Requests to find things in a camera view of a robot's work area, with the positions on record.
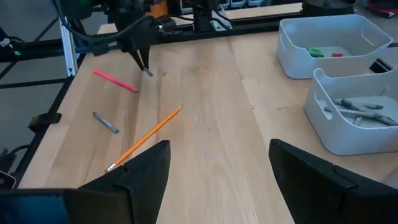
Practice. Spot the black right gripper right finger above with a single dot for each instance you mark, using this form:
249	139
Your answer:
311	193

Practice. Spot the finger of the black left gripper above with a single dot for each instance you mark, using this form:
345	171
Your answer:
146	57
138	59

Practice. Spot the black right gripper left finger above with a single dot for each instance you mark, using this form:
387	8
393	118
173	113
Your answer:
143	186

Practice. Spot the pink pencil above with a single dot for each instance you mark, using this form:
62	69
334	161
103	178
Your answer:
115	81

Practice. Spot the orange pencil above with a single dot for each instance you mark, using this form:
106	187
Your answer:
146	137

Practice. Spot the grey marker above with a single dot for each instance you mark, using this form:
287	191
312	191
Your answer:
105	123

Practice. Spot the red eraser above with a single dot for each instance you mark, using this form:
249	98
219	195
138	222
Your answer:
337	55

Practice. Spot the green eraser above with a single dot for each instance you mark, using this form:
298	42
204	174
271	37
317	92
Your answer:
315	52

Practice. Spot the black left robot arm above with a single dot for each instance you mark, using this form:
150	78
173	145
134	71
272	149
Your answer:
124	9

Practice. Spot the light grey plastic bin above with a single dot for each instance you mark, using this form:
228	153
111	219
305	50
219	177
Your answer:
289	62
335	140

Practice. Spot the silver aluminium extrusion bar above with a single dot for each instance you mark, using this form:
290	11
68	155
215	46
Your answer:
69	53

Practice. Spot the black table edge clamp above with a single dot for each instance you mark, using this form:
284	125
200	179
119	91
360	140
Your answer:
45	121

